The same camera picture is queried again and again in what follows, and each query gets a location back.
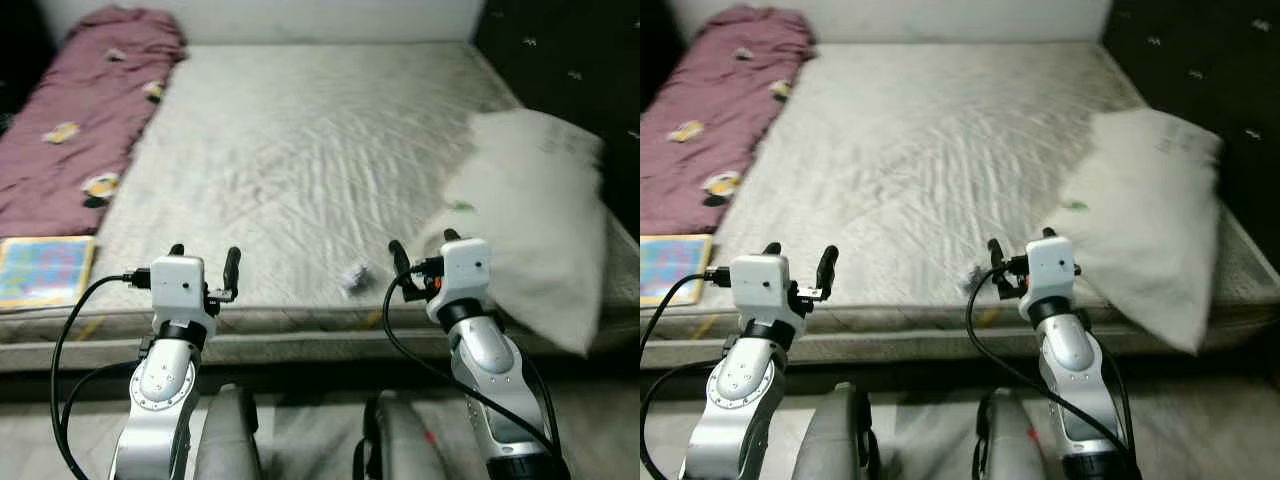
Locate colourful picture book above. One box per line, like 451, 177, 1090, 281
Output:
0, 236, 97, 311
640, 234, 714, 308

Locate white pillow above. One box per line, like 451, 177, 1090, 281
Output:
415, 108, 608, 358
1040, 108, 1223, 356

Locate grey bed base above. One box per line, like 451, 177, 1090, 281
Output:
640, 322, 1280, 375
0, 325, 641, 377

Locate white quilted mattress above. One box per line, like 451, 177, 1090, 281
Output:
0, 42, 641, 346
640, 40, 1280, 341

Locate grey left robot leg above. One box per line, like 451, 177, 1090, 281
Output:
790, 383, 881, 480
193, 385, 263, 480

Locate grey robot leg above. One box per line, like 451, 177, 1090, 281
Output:
972, 388, 1046, 480
790, 383, 881, 480
193, 385, 263, 480
352, 390, 446, 480

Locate grey right robot leg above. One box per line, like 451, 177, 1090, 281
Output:
972, 388, 1046, 480
352, 390, 446, 480

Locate purple patterned blanket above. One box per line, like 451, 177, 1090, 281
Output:
640, 5, 816, 236
0, 5, 189, 239

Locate black tufted headboard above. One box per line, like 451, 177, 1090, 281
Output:
472, 0, 641, 236
1100, 0, 1280, 246

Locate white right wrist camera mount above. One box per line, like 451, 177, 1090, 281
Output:
440, 238, 491, 307
1025, 236, 1077, 302

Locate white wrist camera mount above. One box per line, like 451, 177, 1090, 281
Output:
440, 238, 491, 307
150, 255, 208, 326
1025, 236, 1077, 302
730, 254, 792, 327

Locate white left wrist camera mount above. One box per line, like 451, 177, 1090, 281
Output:
150, 255, 208, 326
730, 254, 792, 327

